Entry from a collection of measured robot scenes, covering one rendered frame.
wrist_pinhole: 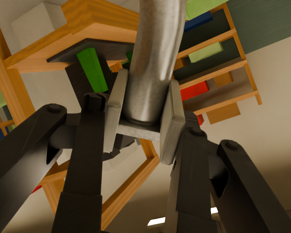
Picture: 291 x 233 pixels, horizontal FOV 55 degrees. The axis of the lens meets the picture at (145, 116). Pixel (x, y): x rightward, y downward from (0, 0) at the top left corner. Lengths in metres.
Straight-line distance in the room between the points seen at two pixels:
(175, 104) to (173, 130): 0.02
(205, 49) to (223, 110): 1.21
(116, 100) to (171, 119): 0.03
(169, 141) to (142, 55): 0.06
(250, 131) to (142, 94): 6.05
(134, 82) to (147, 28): 0.04
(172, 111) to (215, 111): 5.46
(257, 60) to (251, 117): 1.14
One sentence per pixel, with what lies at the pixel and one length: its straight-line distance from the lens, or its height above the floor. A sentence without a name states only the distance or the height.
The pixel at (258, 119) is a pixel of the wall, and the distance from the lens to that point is 6.17.
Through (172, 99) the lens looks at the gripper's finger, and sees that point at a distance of 0.17.
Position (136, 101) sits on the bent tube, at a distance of 0.19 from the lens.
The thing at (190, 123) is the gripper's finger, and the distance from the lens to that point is 0.17.
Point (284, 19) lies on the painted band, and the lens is 6.09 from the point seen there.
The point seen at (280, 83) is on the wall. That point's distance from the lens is 6.08.
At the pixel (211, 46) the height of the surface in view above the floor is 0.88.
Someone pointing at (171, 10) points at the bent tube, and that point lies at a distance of 0.18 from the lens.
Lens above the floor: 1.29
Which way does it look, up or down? 4 degrees up
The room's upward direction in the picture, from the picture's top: 158 degrees clockwise
